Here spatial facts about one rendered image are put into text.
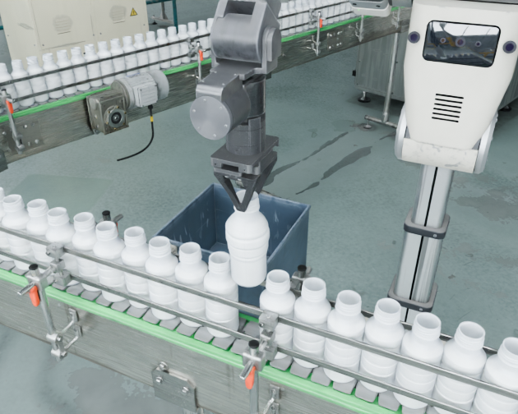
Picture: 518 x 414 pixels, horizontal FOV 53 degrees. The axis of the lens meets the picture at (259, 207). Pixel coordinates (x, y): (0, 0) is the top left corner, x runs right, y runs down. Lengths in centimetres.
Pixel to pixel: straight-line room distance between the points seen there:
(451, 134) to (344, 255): 170
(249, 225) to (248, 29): 29
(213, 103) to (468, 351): 50
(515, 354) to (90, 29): 443
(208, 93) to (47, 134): 161
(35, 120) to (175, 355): 134
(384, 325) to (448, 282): 201
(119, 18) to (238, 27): 435
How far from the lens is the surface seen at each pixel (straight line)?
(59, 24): 473
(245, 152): 73
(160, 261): 95
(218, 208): 160
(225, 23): 69
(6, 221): 118
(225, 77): 66
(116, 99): 219
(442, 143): 128
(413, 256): 149
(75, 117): 224
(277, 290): 85
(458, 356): 83
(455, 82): 123
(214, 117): 64
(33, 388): 238
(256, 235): 80
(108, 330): 111
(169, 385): 111
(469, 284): 285
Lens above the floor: 170
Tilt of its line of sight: 32 degrees down
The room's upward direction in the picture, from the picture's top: straight up
